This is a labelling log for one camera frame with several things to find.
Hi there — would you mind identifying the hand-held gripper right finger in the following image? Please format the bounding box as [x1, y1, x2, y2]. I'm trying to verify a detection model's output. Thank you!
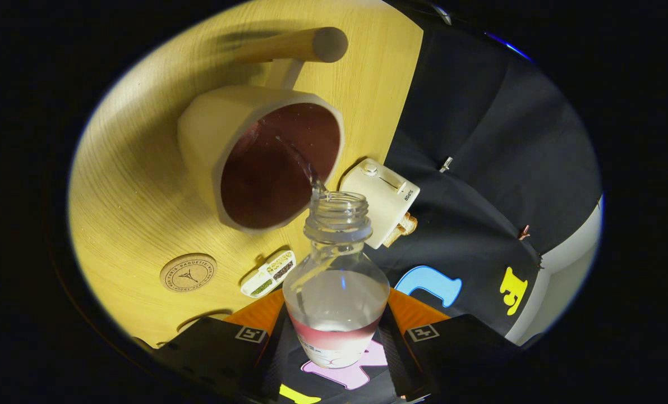
[381, 288, 514, 402]

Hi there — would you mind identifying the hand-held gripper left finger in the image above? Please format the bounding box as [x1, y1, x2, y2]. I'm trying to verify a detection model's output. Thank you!
[154, 289, 289, 400]

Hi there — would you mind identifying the round wooden coaster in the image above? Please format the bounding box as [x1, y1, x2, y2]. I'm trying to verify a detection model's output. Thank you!
[160, 253, 218, 293]

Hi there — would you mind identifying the clear juice bottle pink label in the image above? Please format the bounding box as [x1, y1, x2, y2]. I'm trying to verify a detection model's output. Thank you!
[283, 191, 391, 369]

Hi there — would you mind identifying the cream cup wooden handle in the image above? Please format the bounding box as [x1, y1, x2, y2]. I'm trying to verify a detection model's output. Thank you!
[178, 27, 349, 233]

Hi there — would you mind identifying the white seasoning tray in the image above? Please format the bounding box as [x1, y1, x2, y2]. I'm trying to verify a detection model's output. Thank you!
[240, 250, 297, 298]

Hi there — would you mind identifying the toast slice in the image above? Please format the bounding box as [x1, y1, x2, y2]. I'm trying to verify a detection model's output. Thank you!
[383, 224, 407, 248]
[394, 212, 418, 236]

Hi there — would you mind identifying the cream toaster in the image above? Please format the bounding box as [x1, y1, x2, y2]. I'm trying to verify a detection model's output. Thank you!
[339, 158, 421, 250]

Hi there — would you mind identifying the wooden table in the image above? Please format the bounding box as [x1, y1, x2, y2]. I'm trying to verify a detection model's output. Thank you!
[67, 0, 424, 348]

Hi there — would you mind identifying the black backdrop cloth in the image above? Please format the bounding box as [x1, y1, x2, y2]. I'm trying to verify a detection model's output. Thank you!
[255, 22, 602, 404]

